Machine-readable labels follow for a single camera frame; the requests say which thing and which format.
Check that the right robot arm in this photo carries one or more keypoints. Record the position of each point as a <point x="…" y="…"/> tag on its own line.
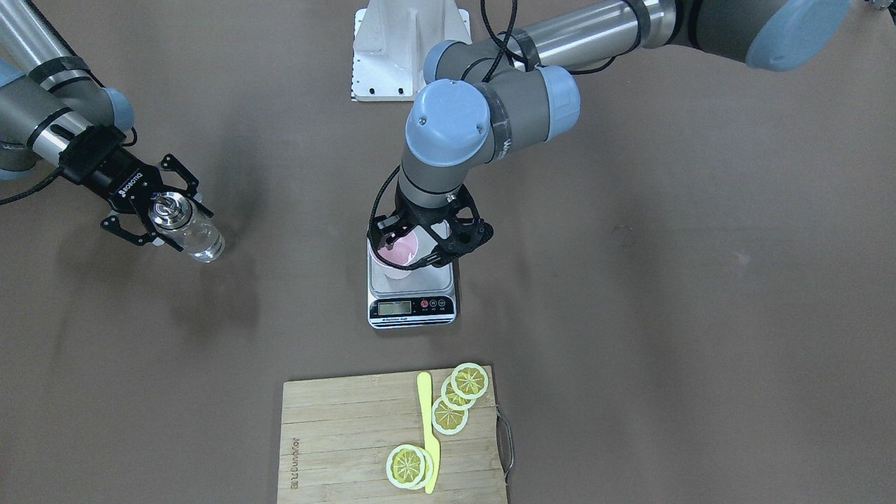
<point x="54" y="109"/>

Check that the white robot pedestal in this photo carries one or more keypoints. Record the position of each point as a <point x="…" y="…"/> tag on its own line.
<point x="391" y="42"/>

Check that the glass sauce bottle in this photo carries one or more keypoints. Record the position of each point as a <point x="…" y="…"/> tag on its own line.
<point x="178" y="218"/>

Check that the pink plastic cup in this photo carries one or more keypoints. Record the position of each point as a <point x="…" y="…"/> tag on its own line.
<point x="403" y="252"/>

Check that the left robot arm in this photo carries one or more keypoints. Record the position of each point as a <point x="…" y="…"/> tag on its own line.
<point x="482" y="101"/>

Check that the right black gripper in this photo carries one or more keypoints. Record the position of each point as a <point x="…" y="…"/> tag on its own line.
<point x="120" y="184"/>

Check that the silver kitchen scale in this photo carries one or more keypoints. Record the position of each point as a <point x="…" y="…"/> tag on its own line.
<point x="409" y="299"/>

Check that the yellow plastic knife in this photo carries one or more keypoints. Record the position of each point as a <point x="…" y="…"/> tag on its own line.
<point x="431" y="443"/>

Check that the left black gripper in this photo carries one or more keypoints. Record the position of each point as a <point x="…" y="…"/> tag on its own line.
<point x="387" y="230"/>

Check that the wooden cutting board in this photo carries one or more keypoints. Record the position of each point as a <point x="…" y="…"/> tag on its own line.
<point x="337" y="433"/>

